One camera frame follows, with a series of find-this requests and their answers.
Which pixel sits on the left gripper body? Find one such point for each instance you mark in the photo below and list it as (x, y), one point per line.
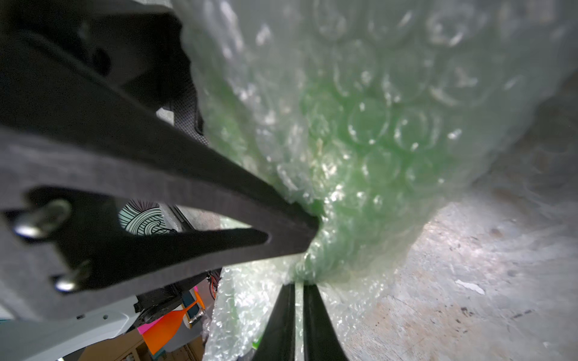
(132, 47)

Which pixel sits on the orange plastic wine glass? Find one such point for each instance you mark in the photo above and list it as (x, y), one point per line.
(157, 334)

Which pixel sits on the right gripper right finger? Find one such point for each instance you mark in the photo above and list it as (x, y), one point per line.
(320, 340)

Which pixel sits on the clear bubble wrap sheet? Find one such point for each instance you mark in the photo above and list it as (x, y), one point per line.
(437, 142)

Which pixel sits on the green plastic wine glass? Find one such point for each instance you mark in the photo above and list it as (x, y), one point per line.
(372, 198)

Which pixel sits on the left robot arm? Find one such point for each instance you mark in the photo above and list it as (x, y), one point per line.
(51, 339)

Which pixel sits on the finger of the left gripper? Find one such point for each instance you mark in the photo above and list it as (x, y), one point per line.
(71, 145)

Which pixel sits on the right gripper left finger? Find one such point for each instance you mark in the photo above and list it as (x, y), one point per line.
(278, 341)

